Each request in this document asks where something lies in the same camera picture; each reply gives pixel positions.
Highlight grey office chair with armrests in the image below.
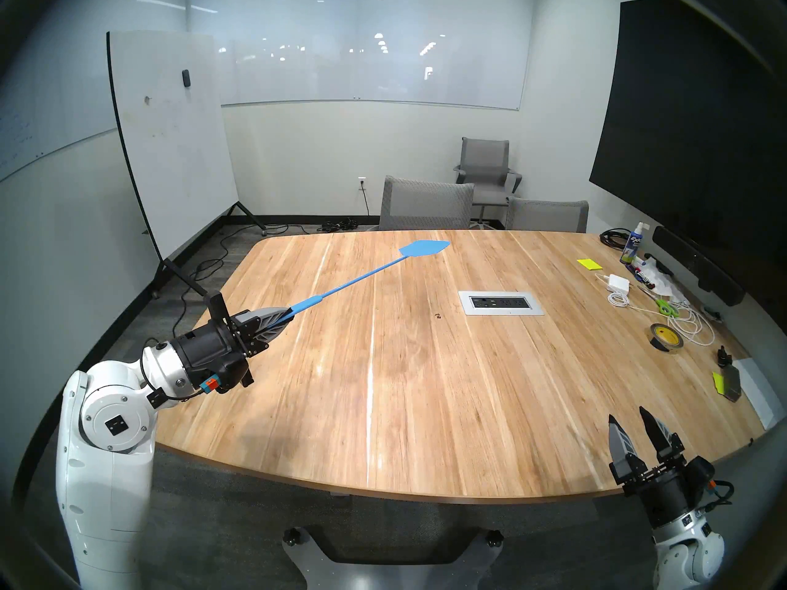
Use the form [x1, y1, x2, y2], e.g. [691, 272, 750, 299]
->
[453, 137, 523, 230]

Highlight green handled scissors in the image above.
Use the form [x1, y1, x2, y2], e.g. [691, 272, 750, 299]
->
[636, 285, 681, 318]

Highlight black cable bundle with cord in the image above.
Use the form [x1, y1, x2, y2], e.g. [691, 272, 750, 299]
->
[317, 185, 371, 233]

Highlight blue plastic fly swatter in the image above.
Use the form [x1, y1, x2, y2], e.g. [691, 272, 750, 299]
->
[280, 239, 451, 325]

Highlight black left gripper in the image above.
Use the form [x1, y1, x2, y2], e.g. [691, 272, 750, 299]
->
[172, 293, 295, 388]

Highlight silver table power outlet box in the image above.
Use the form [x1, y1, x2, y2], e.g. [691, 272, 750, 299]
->
[458, 290, 545, 317]

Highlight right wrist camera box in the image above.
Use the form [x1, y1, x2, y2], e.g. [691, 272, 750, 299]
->
[687, 455, 719, 494]

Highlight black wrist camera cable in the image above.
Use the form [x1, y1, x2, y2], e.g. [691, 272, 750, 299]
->
[140, 349, 205, 403]
[707, 478, 736, 513]

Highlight large black wall screen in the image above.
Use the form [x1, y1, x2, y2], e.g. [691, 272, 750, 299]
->
[588, 0, 787, 313]

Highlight black looped floor cable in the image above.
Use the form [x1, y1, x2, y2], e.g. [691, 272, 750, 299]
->
[191, 223, 308, 282]

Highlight black video sound bar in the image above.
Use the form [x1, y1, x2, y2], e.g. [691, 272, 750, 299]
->
[652, 226, 746, 307]

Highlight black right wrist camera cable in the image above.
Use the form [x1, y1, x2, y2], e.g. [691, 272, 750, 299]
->
[707, 478, 736, 513]

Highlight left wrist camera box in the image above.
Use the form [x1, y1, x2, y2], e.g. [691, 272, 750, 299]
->
[206, 364, 248, 395]

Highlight wide glass wall whiteboard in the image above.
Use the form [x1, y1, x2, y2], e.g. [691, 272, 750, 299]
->
[188, 0, 536, 111]

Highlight white mobile whiteboard on stand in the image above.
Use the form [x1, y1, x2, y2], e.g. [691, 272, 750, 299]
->
[106, 31, 268, 304]

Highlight long black floor cable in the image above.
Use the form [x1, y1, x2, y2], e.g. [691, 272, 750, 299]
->
[174, 260, 222, 337]

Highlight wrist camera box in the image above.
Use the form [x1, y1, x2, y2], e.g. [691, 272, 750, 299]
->
[206, 364, 248, 395]
[687, 455, 719, 494]

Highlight black left wrist camera cable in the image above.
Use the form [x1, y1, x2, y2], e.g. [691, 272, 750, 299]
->
[140, 349, 205, 403]

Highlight brown packing tape roll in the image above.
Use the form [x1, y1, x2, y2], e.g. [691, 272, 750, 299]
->
[650, 323, 684, 353]

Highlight grey mesh office chair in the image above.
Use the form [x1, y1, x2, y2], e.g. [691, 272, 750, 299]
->
[367, 176, 475, 232]
[505, 197, 590, 234]

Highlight glass wall whiteboard with writing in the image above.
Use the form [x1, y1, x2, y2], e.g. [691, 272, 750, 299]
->
[0, 0, 188, 184]

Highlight whiteboard cleaner spray bottle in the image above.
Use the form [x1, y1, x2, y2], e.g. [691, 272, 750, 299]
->
[620, 221, 650, 266]

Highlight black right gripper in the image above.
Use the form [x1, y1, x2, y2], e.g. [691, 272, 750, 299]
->
[608, 405, 700, 529]

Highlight white paper sheet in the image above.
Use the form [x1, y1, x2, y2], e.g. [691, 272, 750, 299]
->
[732, 358, 786, 430]

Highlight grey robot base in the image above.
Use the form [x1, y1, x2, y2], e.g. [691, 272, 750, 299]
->
[282, 524, 505, 590]

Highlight white charger cable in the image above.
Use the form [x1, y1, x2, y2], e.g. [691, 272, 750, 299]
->
[594, 272, 717, 348]

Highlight white plastic bag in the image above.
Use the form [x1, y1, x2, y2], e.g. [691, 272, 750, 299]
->
[639, 260, 689, 304]

